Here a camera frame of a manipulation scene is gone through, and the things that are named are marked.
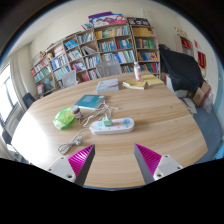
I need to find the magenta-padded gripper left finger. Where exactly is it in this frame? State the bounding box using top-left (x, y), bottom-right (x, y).
top-left (46, 144), bottom-right (96, 187)

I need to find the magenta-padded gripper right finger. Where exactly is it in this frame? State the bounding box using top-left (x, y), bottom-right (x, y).
top-left (134, 143), bottom-right (184, 185)

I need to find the green charger block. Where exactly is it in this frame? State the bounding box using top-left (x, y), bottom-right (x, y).
top-left (101, 115), bottom-right (114, 128)

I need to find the white power strip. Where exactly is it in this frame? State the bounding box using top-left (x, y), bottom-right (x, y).
top-left (89, 117), bottom-right (136, 136)

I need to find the green plastic bag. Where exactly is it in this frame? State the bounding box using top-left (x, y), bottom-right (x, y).
top-left (52, 106), bottom-right (76, 131)

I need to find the small red-labelled jar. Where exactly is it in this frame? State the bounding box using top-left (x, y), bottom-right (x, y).
top-left (71, 104), bottom-right (83, 120)

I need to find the teal book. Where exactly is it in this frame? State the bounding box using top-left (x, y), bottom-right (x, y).
top-left (74, 94), bottom-right (107, 111)

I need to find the thick yellow book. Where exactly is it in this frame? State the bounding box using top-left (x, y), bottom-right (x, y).
top-left (121, 79), bottom-right (148, 91)

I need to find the grey book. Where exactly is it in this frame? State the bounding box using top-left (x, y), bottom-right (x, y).
top-left (95, 78), bottom-right (120, 95)

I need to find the thin yellow book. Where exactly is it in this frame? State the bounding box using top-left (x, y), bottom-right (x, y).
top-left (141, 73), bottom-right (165, 88)

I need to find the dark office chair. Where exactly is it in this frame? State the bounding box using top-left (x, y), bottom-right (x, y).
top-left (21, 92), bottom-right (37, 109)

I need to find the cardboard box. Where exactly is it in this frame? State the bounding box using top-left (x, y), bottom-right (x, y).
top-left (192, 81), bottom-right (212, 108)

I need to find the clear bottle with red label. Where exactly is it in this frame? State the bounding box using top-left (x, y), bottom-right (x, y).
top-left (133, 61), bottom-right (143, 82)

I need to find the grey mesh chair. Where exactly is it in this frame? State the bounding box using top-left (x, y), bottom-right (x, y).
top-left (95, 58), bottom-right (123, 78)

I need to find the wooden bookshelf unit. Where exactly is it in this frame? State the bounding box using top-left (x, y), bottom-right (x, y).
top-left (30, 11), bottom-right (162, 98)

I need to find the white power strip cable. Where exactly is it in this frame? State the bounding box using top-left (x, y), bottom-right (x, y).
top-left (57, 128), bottom-right (93, 156)

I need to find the white charger cable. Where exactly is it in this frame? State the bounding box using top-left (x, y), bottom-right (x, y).
top-left (79, 101), bottom-right (120, 128)

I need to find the red wall banner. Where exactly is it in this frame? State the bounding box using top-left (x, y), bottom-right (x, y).
top-left (197, 50), bottom-right (208, 70)

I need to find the small wall shelf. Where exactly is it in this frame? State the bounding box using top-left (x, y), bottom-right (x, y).
top-left (173, 27), bottom-right (195, 58)

